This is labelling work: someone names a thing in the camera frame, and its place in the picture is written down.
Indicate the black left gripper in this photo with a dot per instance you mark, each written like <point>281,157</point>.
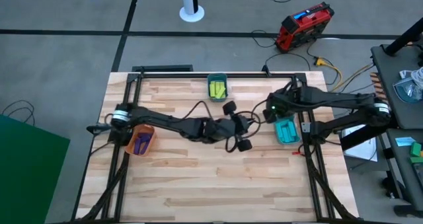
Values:
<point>221,129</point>

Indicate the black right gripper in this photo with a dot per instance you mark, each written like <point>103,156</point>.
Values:
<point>270,116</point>

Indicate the teal mouse-face block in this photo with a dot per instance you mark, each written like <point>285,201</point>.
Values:
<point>289,131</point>
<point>294,129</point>
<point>283,134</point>

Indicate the yellow-green frog-face block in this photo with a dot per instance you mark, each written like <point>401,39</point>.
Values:
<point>216,88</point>
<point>222,95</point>
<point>222,87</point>

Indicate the yellow-green marker pen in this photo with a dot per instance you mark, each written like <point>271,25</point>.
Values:
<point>212,90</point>

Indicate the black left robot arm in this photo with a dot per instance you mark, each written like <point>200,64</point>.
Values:
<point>158,120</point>

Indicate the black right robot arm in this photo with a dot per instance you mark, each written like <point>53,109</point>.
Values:
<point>330,100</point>

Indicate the large teal plastic bin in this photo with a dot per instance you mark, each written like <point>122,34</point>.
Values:
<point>277,138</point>

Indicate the small red clip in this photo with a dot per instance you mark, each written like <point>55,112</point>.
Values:
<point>297,153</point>

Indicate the black table clamp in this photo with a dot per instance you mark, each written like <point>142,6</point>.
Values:
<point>266,69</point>

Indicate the small slate-blue plastic bin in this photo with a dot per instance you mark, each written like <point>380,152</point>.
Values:
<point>217,77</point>

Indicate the red portable power box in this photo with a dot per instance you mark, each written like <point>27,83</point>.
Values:
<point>304,27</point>

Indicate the white paper sheet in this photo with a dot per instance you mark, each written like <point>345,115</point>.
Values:
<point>363,151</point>

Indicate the black flat bar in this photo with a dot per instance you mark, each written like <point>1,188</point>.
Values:
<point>162,68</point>

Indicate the wooden slatted piece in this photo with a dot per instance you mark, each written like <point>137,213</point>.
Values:
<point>376,85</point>

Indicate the orange plastic bin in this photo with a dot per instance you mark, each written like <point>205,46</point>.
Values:
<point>130,144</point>

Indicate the white stand round base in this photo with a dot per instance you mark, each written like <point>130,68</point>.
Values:
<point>191,14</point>

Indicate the dark grey desk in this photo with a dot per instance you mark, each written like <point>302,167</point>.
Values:
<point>401,171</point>
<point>386,62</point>

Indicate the blue white card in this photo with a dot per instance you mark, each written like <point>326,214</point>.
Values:
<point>404,141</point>

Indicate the clear plastic bag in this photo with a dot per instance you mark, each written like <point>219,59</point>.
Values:
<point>408,88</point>

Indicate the green toy block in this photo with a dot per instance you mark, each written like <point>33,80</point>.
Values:
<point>415,149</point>

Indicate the black pole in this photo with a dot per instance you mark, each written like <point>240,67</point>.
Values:
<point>404,37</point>

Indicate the black handheld device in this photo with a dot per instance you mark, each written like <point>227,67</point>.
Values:
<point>97,128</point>

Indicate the green board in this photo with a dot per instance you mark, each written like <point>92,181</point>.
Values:
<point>29,171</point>

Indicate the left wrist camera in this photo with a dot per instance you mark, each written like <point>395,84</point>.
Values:
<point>243,124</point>

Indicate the silver metal bracket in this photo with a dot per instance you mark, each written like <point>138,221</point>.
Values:
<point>305,127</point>

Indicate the black aluminium frame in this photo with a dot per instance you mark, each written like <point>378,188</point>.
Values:
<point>172,75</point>

